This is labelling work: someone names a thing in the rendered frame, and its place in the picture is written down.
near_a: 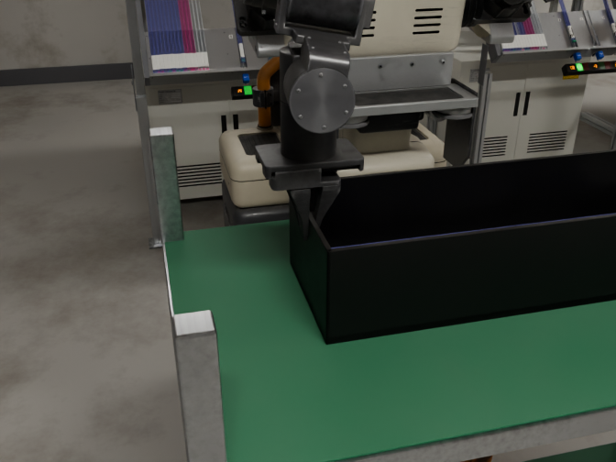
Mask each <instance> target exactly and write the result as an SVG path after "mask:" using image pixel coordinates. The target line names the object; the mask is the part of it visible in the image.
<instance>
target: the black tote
mask: <svg viewBox="0 0 616 462"><path fill-rule="evenodd" d="M340 178H341V187H340V192H339V194H338V195H337V197H336V198H335V200H334V202H333V203H332V205H331V206H330V208H329V209H328V211H327V213H326V214H325V216H324V218H323V220H322V223H321V225H320V227H319V226H318V224H317V223H316V221H315V220H314V217H313V215H312V214H311V212H310V213H309V228H308V236H307V240H305V241H304V240H303V238H302V236H301V233H300V229H299V226H298V222H297V218H296V214H295V211H294V207H293V205H292V201H291V199H290V197H289V208H290V263H291V266H292V269H293V271H294V273H295V275H296V278H297V280H298V282H299V284H300V286H301V288H302V292H303V294H304V296H305V298H306V301H307V302H308V304H309V306H310V309H311V311H312V313H313V317H314V319H315V321H316V323H317V325H318V327H319V329H320V332H321V334H322V336H323V338H324V341H325V343H326V344H327V345H330V344H336V343H342V342H347V341H354V340H359V339H366V338H372V337H378V336H389V335H395V334H400V333H407V332H412V331H419V330H424V329H431V328H437V327H443V326H449V325H460V324H465V323H472V322H477V321H484V320H489V319H496V318H502V317H508V316H514V315H519V314H530V313H537V312H542V311H549V310H554V309H561V308H567V307H572V306H579V305H584V304H591V303H602V302H607V301H614V300H616V214H615V213H616V149H614V150H604V151H595V152H586V153H577V154H567V155H558V156H549V157H540V158H529V159H512V160H503V161H493V162H484V163H475V164H466V165H456V166H447V167H438V168H429V169H419V170H402V171H393V172H383V173H374V174H365V175H356V176H346V177H340ZM593 215H597V216H593ZM584 216H590V217H584ZM577 217H583V218H577ZM569 218H576V219H569ZM562 219H568V220H562ZM555 220H561V221H555ZM547 221H554V222H547ZM540 222H546V223H540ZM533 223H538V224H533ZM525 224H530V225H525ZM503 226H508V227H503ZM495 227H501V228H495ZM488 228H494V229H488ZM480 229H487V230H480ZM472 230H479V231H472ZM465 231H472V232H465ZM458 232H464V233H458ZM450 233H456V234H450ZM443 234H449V235H443ZM436 235H441V236H436ZM413 237H420V238H413ZM405 238H412V239H405ZM398 239H405V240H398ZM391 240H397V241H391ZM383 241H390V242H383ZM376 242H382V243H376ZM368 243H375V244H368ZM360 244H367V245H360ZM353 245H360V246H353ZM346 246H353V247H346Z"/></svg>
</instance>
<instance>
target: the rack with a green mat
mask: <svg viewBox="0 0 616 462"><path fill-rule="evenodd" d="M148 135H149V143H150V151H151V158H152V167H153V174H154V182H155V190H156V198H157V206H158V214H159V229H160V237H161V245H162V253H163V260H164V269H165V276H166V284H167V292H168V300H169V307H170V322H171V331H172V338H173V346H174V355H175V362H176V370H177V378H178V386H179V394H180V402H181V417H182V424H183V432H184V440H185V448H186V456H187V462H461V461H466V460H470V459H475V458H480V457H488V456H493V455H497V454H501V453H506V452H511V451H515V450H520V449H525V448H528V447H533V446H541V445H546V444H551V443H555V442H559V441H564V440H568V439H573V438H578V437H582V436H587V435H594V434H599V433H604V432H609V431H613V430H616V300H614V301H607V302H596V303H591V304H584V305H579V306H572V307H567V308H561V309H554V310H549V311H542V312H537V313H526V314H519V315H514V316H508V317H502V318H496V319H489V320H484V321H477V322H472V323H465V324H454V325H449V326H443V327H436V328H431V329H424V330H419V331H412V332H407V333H400V334H395V335H384V336H378V337H371V338H366V339H359V340H354V341H347V342H342V343H336V344H330V345H327V344H326V343H325V341H324V338H323V336H322V334H321V332H320V329H319V327H318V325H317V322H316V321H315V319H314V315H313V313H312V311H311V309H310V306H309V304H308V302H307V301H306V298H305V296H304V294H303V290H302V288H301V286H300V284H299V282H298V280H297V278H296V275H295V273H294V271H293V269H292V265H291V263H290V219H288V220H280V221H272V222H264V223H255V224H247V225H232V226H224V227H216V228H207V229H199V230H192V231H183V226H182V208H181V198H180V189H179V180H178V171H177V161H176V152H175V143H174V134H173V130H172V127H170V126H167V127H155V128H150V129H149V130H148ZM522 462H616V442H613V443H608V444H605V445H596V446H592V447H588V448H583V449H579V450H574V451H570V452H565V453H561V454H556V455H551V456H544V457H539V458H535V459H531V460H526V461H522Z"/></svg>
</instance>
